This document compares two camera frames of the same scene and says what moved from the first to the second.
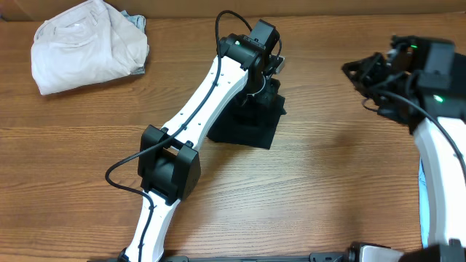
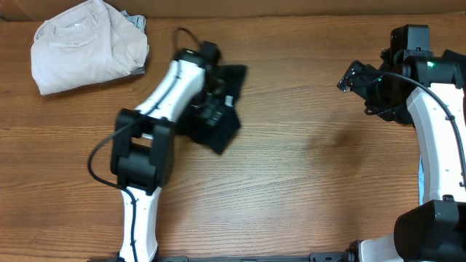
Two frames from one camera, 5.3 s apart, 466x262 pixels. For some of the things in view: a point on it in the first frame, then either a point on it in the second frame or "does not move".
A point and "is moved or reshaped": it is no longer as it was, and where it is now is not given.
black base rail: x=315 y=257 does not move
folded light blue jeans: x=140 y=22 does not move
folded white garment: x=91 y=44 does not move
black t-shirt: x=252 y=120 is moved or reshaped
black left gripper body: x=271 y=97 -> x=226 y=118
